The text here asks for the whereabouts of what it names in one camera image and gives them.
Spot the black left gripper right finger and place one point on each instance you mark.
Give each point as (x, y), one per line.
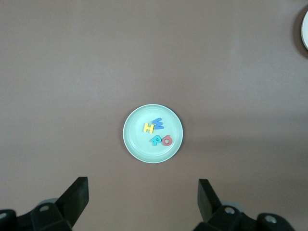
(211, 207)

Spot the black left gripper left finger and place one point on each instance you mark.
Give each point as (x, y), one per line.
(69, 207)

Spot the red foam letter Q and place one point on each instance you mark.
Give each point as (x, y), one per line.
(167, 140)

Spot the teal foam letter R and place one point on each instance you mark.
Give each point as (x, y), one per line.
(155, 140)

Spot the blue foam capital W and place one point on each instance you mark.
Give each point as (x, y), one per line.
(158, 124)

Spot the yellow foam letter H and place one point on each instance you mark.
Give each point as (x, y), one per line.
(148, 128)

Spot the green plate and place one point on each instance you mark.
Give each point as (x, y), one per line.
(144, 149)

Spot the beige plate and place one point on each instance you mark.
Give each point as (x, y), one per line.
(305, 29)

